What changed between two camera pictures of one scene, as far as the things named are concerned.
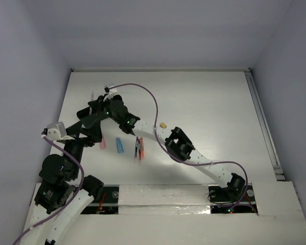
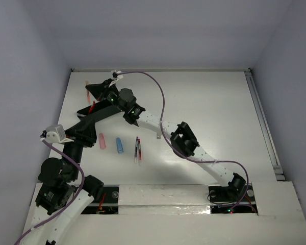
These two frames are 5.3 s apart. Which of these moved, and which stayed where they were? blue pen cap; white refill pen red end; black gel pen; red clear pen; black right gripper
Moved: white refill pen red end; black right gripper; red clear pen
Stayed: blue pen cap; black gel pen
